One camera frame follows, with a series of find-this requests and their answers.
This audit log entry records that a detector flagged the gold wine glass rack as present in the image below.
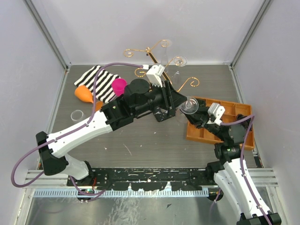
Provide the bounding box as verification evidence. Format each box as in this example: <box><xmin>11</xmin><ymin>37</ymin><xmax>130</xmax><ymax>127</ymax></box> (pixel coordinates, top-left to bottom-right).
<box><xmin>123</xmin><ymin>40</ymin><xmax>200</xmax><ymax>92</ymax></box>

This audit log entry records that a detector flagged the black coil right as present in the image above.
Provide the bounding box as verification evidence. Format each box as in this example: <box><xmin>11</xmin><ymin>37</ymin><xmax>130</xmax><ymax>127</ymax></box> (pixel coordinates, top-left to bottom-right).
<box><xmin>236</xmin><ymin>114</ymin><xmax>251</xmax><ymax>130</ymax></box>

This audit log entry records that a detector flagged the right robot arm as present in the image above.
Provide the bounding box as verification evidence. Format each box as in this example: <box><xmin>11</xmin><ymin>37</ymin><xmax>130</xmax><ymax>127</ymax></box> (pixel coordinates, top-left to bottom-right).
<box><xmin>179</xmin><ymin>97</ymin><xmax>282</xmax><ymax>225</ymax></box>

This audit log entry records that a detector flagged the clear round wine glass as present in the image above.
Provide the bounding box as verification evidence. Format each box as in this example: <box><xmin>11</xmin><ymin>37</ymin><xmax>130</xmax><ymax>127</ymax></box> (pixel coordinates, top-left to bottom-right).
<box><xmin>175</xmin><ymin>97</ymin><xmax>199</xmax><ymax>123</ymax></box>

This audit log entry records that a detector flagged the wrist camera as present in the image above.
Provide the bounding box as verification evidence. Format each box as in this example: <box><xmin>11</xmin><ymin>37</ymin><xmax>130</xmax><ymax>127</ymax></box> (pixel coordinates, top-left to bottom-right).
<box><xmin>146</xmin><ymin>64</ymin><xmax>165</xmax><ymax>88</ymax></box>
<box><xmin>208</xmin><ymin>103</ymin><xmax>225</xmax><ymax>125</ymax></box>

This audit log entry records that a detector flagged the black mounting base plate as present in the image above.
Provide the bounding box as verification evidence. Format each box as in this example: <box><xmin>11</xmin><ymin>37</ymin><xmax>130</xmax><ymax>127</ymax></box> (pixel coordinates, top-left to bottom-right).
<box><xmin>74</xmin><ymin>168</ymin><xmax>218</xmax><ymax>191</ymax></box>

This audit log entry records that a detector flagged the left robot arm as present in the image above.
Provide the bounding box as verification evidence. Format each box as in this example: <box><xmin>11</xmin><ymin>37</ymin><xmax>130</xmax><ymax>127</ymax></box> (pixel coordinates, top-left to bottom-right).
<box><xmin>36</xmin><ymin>79</ymin><xmax>187</xmax><ymax>186</ymax></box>

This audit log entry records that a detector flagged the orange plastic wine glass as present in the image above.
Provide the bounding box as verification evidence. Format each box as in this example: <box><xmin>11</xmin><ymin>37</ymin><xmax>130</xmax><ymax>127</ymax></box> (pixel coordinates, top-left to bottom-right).
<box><xmin>74</xmin><ymin>85</ymin><xmax>103</xmax><ymax>111</ymax></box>

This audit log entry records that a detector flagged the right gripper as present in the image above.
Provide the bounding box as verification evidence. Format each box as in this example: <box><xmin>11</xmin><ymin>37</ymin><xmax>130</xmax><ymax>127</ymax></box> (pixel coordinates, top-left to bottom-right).
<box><xmin>180</xmin><ymin>104</ymin><xmax>226</xmax><ymax>142</ymax></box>

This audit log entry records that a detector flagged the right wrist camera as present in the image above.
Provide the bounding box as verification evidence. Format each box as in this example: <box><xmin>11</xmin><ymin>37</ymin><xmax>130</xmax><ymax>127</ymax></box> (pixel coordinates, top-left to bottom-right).
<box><xmin>208</xmin><ymin>103</ymin><xmax>225</xmax><ymax>125</ymax></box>

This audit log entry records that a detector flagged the striped black white cloth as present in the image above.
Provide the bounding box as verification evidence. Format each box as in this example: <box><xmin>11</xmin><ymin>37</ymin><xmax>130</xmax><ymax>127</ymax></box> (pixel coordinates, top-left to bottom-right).
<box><xmin>74</xmin><ymin>65</ymin><xmax>120</xmax><ymax>104</ymax></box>

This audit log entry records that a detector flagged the pink plastic wine glass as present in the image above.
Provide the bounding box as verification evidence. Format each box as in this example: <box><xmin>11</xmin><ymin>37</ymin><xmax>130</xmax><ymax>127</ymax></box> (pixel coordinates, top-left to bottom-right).
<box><xmin>111</xmin><ymin>78</ymin><xmax>127</xmax><ymax>97</ymax></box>

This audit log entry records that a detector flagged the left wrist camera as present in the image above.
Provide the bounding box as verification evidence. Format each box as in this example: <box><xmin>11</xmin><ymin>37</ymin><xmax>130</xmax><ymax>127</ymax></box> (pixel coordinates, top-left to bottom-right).
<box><xmin>146</xmin><ymin>64</ymin><xmax>165</xmax><ymax>88</ymax></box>

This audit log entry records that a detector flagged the clear champagne flute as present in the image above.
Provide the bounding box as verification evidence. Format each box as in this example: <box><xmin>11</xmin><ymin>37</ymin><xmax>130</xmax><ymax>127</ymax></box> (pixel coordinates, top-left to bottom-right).
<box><xmin>172</xmin><ymin>56</ymin><xmax>188</xmax><ymax>84</ymax></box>
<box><xmin>160</xmin><ymin>39</ymin><xmax>172</xmax><ymax>67</ymax></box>

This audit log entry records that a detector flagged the orange compartment tray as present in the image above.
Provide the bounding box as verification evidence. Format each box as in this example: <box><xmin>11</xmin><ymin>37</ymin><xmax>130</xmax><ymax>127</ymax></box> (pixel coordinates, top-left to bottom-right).
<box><xmin>186</xmin><ymin>97</ymin><xmax>255</xmax><ymax>151</ymax></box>

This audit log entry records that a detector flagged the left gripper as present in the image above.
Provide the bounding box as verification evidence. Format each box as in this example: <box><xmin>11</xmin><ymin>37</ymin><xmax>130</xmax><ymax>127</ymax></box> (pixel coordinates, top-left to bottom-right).
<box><xmin>133</xmin><ymin>79</ymin><xmax>188</xmax><ymax>117</ymax></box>

